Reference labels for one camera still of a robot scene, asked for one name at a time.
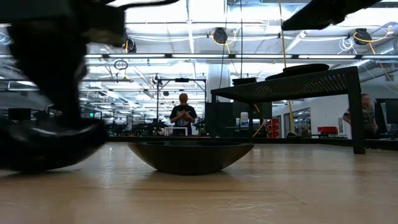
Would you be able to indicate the white sign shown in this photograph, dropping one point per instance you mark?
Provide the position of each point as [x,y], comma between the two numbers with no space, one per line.
[244,119]

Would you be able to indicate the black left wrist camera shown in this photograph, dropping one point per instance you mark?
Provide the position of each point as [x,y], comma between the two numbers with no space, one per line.
[105,25]

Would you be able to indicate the person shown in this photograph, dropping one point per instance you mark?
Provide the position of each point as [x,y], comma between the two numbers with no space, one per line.
[183,115]
[370,118]

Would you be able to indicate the black monitor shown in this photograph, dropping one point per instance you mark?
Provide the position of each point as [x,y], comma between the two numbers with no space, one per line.
[388,112]

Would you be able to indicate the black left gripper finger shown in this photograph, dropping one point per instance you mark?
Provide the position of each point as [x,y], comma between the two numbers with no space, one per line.
[46,81]

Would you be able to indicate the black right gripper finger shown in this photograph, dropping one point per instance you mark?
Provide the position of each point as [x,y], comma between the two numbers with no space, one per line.
[311,18]

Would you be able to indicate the black perforated metal shelf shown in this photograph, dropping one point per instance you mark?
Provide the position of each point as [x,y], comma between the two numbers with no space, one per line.
[295,87]

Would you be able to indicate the red storage bin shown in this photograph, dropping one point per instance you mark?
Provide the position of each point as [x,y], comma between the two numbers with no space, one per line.
[327,130]

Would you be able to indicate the black background rig frame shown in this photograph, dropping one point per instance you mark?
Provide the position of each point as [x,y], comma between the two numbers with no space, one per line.
[182,80]

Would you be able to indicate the black cabinet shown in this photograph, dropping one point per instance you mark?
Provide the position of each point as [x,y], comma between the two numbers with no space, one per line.
[224,115]

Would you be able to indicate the red shelf items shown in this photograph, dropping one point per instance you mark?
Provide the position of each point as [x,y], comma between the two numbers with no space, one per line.
[275,124]

